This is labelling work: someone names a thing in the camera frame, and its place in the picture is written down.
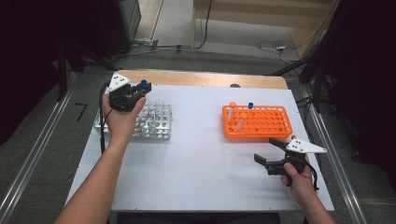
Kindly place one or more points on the blue-capped clear tube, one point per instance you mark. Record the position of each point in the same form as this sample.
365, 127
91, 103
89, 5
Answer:
144, 82
250, 105

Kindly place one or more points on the orange-capped clear tube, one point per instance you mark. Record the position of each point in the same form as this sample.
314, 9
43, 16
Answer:
232, 104
243, 116

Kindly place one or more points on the black curtain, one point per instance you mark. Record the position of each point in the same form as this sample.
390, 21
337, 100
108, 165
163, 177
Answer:
367, 62
31, 46

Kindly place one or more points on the person's right hand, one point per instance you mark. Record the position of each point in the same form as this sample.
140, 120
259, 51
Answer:
300, 185

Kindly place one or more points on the metal floor rail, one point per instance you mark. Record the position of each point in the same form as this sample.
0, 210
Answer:
342, 180
34, 152

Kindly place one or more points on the orange plastic tube rack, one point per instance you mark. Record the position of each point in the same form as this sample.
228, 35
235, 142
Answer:
267, 124

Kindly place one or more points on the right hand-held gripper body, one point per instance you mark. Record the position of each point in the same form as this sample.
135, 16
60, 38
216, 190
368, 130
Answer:
306, 146

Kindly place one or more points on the black cabinet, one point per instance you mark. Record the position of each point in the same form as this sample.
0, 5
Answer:
115, 25

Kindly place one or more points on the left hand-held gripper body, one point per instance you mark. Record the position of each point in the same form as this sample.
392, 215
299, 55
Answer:
118, 81

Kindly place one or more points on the white board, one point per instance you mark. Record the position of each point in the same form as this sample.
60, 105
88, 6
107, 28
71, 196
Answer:
199, 174

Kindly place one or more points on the black metal stand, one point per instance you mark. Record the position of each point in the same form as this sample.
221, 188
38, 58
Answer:
317, 84
62, 71

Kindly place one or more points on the wooden table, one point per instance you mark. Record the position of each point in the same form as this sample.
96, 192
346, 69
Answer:
186, 77

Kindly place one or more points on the silver metal tube rack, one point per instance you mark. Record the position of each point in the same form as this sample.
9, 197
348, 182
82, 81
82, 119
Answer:
155, 124

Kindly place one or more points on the light wooden shelf unit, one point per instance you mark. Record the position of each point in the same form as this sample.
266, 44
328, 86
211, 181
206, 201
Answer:
264, 17

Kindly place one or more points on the person's left hand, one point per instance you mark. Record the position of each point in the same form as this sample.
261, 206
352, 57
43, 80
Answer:
121, 124

